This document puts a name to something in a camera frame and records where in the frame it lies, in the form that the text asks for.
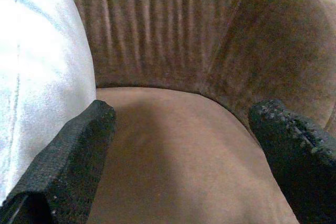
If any white pillow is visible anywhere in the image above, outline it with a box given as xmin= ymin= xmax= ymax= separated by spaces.
xmin=0 ymin=0 xmax=97 ymax=204

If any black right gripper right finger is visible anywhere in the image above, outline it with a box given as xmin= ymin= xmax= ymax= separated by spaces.
xmin=248 ymin=98 xmax=336 ymax=224

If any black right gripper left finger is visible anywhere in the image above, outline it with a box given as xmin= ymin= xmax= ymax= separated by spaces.
xmin=0 ymin=99 xmax=117 ymax=224

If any brown velvet round sofa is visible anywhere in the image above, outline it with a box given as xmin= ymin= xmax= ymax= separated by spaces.
xmin=60 ymin=0 xmax=336 ymax=224

